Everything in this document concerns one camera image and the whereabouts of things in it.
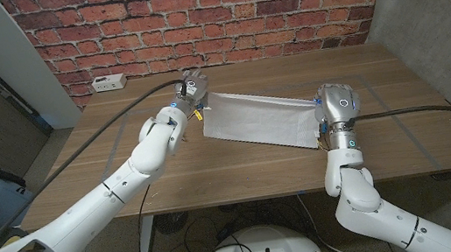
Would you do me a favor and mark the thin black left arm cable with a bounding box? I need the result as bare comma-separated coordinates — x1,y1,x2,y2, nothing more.
23,184,160,252

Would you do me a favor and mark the white floor cable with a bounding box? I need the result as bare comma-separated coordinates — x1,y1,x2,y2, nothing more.
295,188,356,252

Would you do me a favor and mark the red brick print backdrop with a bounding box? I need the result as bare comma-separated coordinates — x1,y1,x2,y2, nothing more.
0,0,417,119

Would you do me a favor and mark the white handkerchief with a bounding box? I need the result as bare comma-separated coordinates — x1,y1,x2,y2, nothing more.
197,77,326,164

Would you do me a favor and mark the white table leg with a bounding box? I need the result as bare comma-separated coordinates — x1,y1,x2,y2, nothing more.
130,214,160,252

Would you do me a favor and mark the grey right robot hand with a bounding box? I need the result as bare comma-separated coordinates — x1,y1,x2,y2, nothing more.
310,79,367,153

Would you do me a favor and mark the black floor fan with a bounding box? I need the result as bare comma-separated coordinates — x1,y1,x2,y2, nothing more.
152,210,192,237

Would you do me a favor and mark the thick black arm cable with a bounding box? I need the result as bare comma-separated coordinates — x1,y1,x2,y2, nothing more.
0,77,208,252
345,101,451,148

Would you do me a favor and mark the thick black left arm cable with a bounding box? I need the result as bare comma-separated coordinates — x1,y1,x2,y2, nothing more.
0,77,208,252

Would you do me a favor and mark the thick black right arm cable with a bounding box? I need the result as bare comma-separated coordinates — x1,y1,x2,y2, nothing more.
345,101,451,148

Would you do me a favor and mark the white power strip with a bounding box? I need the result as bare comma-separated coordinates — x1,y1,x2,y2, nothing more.
89,72,129,95

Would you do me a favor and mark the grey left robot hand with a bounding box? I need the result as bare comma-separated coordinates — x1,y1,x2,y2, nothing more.
171,66,213,114

